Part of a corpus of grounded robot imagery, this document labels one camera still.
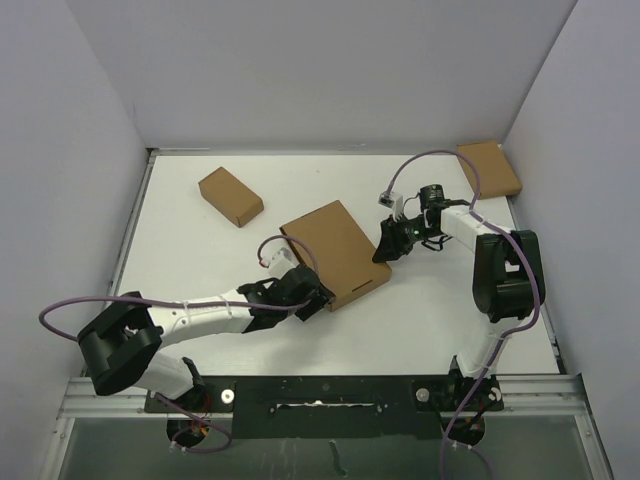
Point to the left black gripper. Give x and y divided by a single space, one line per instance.
318 298

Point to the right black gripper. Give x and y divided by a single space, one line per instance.
391 243

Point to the large cardboard box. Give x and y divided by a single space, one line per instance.
330 238

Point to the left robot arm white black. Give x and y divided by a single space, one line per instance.
122 345

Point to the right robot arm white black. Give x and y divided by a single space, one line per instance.
507 282

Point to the small closed cardboard box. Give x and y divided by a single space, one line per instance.
230 197

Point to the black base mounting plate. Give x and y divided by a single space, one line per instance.
336 407

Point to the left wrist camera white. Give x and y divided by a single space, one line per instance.
280 262

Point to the aluminium frame rail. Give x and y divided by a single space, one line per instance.
523 395

